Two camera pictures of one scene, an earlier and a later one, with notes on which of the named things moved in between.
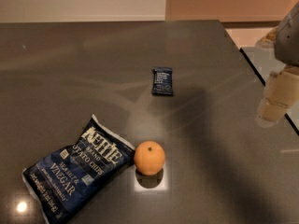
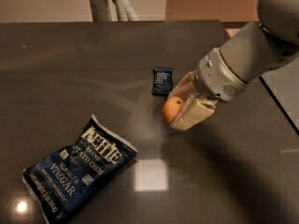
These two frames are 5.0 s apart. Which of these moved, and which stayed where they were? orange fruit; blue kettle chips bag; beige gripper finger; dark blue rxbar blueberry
Moved: beige gripper finger; orange fruit
Stayed: blue kettle chips bag; dark blue rxbar blueberry
